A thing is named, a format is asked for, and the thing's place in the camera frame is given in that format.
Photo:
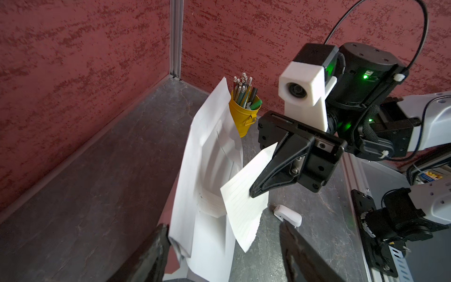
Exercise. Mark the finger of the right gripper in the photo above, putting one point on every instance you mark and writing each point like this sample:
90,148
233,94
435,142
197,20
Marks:
288,161

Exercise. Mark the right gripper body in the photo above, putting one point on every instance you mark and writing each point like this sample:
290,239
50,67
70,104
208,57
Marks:
325,154

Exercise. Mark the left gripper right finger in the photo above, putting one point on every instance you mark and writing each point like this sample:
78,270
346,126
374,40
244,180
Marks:
302,263

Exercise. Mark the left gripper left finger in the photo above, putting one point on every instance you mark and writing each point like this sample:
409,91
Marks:
148,262

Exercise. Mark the small white stapler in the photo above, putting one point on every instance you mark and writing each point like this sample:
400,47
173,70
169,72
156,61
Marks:
285,214

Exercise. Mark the white receipt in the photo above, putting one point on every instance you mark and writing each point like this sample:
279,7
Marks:
243,211

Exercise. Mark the white gift bag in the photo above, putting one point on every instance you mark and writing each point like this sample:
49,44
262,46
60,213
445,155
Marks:
202,241

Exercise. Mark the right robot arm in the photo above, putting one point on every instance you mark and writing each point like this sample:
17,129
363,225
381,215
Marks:
337,100

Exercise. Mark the yellow pencil cup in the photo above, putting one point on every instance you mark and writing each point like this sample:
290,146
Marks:
244,117

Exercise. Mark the pencils in cup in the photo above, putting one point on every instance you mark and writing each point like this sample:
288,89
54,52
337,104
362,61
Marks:
244,94

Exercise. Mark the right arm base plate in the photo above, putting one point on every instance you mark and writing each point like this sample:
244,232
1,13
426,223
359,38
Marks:
372,231

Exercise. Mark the right corner aluminium post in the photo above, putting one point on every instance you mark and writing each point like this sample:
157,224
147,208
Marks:
176,37

